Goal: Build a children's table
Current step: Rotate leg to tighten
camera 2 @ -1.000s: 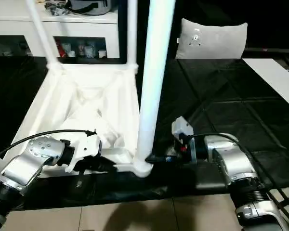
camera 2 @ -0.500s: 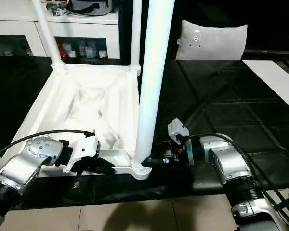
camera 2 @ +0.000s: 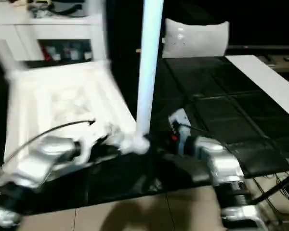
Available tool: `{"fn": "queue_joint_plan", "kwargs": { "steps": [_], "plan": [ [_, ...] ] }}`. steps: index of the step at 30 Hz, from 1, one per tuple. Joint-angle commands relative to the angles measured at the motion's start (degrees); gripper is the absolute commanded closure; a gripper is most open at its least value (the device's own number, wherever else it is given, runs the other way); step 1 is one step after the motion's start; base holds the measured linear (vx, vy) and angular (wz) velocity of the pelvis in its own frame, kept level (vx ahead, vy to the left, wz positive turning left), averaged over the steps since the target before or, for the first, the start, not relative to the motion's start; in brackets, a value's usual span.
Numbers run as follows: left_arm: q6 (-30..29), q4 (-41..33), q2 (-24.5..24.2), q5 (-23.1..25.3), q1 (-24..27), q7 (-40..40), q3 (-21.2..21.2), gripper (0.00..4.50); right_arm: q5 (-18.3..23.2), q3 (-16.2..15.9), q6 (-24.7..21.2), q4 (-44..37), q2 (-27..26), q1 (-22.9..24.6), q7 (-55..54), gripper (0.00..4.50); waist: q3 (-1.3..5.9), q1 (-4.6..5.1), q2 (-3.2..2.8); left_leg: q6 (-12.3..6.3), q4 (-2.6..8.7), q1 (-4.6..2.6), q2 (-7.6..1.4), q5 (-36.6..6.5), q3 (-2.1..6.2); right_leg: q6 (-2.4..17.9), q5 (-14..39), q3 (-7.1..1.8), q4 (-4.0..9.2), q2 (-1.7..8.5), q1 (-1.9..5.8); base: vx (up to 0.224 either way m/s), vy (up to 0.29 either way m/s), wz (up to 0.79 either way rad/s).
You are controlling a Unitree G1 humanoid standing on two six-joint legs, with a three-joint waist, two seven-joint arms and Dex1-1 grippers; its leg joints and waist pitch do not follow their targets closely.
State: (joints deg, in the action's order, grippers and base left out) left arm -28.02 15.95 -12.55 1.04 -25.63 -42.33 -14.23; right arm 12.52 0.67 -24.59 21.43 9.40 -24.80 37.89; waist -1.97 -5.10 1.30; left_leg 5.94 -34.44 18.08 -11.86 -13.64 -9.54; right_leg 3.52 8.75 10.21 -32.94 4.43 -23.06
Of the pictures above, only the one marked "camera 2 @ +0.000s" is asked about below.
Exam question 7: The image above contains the white plastic table top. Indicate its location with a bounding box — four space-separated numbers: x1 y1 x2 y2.
0 59 152 199

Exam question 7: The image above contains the tangled floor cable bundle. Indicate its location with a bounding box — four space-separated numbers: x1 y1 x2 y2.
252 173 289 218

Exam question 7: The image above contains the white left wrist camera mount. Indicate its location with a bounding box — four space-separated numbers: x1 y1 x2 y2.
78 129 112 162

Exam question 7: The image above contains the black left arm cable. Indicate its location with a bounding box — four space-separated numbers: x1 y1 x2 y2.
2 118 97 167

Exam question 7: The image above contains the black box with gold label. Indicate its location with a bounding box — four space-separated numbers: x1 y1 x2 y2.
105 0 167 61

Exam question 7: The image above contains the white flat board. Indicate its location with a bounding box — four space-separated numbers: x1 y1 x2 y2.
225 54 289 126

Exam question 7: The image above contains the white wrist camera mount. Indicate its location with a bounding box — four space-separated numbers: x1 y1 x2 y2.
78 129 112 162
168 108 192 154

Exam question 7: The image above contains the grey cushion with metal fittings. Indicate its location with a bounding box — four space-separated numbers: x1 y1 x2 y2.
162 18 231 58

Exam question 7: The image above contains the black table mat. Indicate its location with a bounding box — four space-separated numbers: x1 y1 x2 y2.
0 56 289 215

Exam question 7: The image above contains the black metal table leg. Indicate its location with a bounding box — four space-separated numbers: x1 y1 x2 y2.
252 169 289 205

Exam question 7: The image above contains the black bar with red light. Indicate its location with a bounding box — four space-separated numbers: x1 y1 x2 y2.
227 45 289 50

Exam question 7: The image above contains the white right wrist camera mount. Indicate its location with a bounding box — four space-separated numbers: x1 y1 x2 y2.
168 108 192 154

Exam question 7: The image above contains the white glass-door cabinet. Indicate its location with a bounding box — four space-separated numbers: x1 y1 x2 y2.
0 7 107 62

